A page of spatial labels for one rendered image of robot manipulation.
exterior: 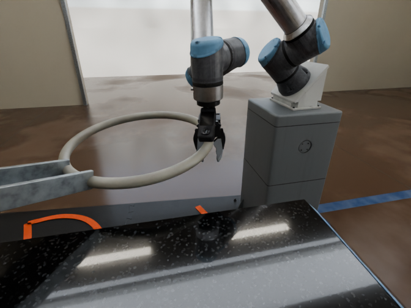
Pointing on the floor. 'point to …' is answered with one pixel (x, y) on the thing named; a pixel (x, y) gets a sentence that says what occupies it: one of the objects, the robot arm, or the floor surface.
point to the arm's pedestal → (286, 153)
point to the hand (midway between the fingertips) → (210, 159)
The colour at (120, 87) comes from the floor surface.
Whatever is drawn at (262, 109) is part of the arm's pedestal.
